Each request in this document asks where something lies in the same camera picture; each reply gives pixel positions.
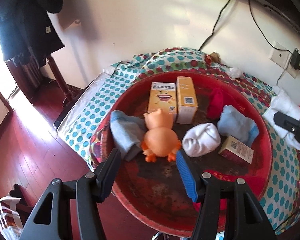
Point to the red sock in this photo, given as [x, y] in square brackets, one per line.
[215, 102]

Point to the red round tray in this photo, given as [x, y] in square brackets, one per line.
[165, 185]

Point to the yellow medicine box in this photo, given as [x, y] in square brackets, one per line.
[186, 105]
[162, 97]

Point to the small brown wrapped item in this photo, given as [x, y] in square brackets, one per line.
[215, 55]

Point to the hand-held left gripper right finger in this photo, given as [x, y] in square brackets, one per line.
[187, 175]

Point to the orange rubber toy animal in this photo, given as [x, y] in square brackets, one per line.
[161, 140]

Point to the white sock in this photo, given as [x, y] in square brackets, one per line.
[235, 72]
[278, 91]
[283, 107]
[202, 140]

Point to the black power adapter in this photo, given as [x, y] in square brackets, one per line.
[296, 58]

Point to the pink small box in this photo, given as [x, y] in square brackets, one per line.
[236, 150]

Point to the white red plastic bag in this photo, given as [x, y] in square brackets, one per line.
[5, 215]

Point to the small red packet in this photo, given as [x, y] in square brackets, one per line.
[208, 58]

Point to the polka dot blanket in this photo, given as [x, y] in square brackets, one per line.
[285, 170]

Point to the dark hanging coat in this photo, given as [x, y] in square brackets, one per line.
[22, 25]

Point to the dark wooden coat rack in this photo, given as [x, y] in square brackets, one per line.
[58, 80]

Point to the light blue sock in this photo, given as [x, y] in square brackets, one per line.
[125, 132]
[236, 125]

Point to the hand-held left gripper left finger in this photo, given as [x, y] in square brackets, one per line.
[107, 180]

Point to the white wall socket plate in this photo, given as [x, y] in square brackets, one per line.
[281, 55]

